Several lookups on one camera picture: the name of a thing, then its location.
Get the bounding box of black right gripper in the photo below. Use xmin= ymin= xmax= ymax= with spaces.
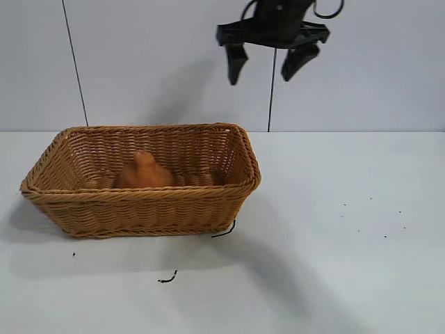
xmin=216 ymin=0 xmax=332 ymax=86

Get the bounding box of orange-brown bread-like lump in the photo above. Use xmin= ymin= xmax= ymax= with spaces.
xmin=113 ymin=150 xmax=175 ymax=190

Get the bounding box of tan woven wicker basket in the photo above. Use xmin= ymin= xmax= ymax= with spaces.
xmin=19 ymin=122 xmax=262 ymax=239

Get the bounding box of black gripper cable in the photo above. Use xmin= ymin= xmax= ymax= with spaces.
xmin=311 ymin=0 xmax=346 ymax=19

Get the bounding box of short black string piece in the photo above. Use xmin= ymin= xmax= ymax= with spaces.
xmin=211 ymin=220 xmax=237 ymax=239
xmin=157 ymin=270 xmax=179 ymax=284

